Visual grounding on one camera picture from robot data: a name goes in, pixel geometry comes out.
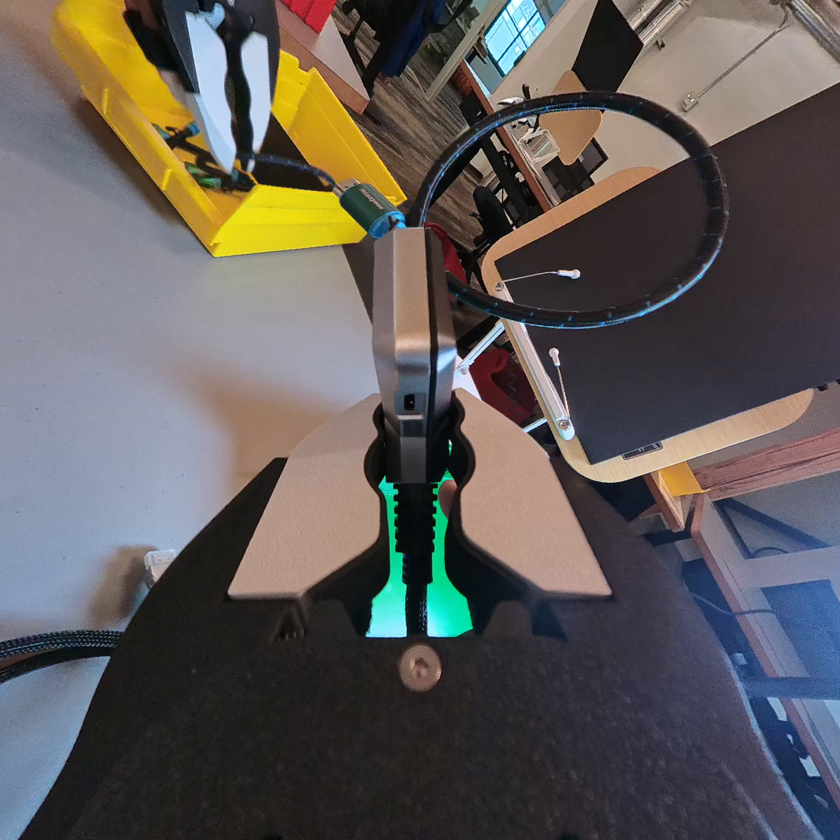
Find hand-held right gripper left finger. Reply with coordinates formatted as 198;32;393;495
227;395;395;602

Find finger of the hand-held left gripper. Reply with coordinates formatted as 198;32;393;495
184;8;240;177
238;28;278;157

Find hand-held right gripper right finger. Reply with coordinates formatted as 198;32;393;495
449;387;613;599

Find black braided adapter cable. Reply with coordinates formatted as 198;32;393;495
0;482;447;685

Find green storage bin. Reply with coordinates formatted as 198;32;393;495
364;441;473;639

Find yellow storage bin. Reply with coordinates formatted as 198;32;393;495
52;0;408;258

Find braided HDMI cable green plugs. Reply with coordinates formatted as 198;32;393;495
233;92;729;327
150;121;257;194

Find grey HDMI adapter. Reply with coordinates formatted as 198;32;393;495
372;225;458;483

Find white board stand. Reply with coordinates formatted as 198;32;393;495
456;268;584;442

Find red storage bin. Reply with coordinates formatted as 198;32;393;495
472;348;536;424
425;223;480;293

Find black board with pale rim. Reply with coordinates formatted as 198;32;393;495
482;82;840;483

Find wooden workbench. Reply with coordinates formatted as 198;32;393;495
630;427;840;697

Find paned window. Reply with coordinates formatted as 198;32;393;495
482;0;546;76

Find black office chair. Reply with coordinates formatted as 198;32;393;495
472;187;519;247

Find pale wooden chair back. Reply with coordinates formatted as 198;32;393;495
554;71;603;165

